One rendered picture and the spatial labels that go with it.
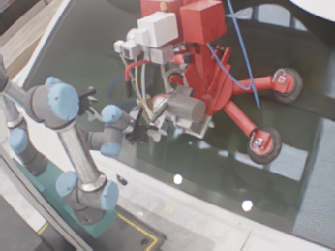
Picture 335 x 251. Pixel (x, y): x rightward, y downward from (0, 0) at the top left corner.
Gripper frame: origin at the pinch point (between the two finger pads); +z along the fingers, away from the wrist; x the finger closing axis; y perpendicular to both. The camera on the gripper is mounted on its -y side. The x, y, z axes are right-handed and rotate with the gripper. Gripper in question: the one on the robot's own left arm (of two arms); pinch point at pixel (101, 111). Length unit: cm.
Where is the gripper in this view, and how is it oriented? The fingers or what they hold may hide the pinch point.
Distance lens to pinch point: 233.2
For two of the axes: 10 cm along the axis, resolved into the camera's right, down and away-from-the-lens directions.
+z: 6.4, 4.2, 6.4
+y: -7.1, 6.5, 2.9
